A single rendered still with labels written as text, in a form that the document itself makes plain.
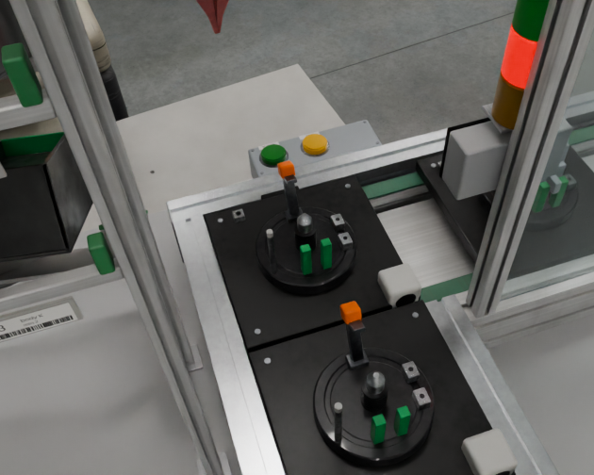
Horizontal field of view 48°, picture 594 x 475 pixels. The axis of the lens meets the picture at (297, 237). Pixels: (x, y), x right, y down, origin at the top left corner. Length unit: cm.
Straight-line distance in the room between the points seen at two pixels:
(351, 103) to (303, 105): 136
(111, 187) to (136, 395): 56
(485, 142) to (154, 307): 37
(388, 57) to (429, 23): 32
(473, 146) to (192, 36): 251
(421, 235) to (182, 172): 45
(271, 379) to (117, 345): 29
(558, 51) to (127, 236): 38
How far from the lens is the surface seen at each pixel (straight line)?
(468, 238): 97
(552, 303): 98
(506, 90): 67
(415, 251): 101
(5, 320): 55
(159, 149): 128
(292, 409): 81
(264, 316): 88
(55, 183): 53
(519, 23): 63
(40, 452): 99
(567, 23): 60
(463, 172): 71
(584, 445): 97
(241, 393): 85
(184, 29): 318
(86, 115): 41
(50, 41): 39
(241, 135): 128
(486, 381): 87
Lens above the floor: 171
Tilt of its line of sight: 51 degrees down
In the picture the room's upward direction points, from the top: 4 degrees counter-clockwise
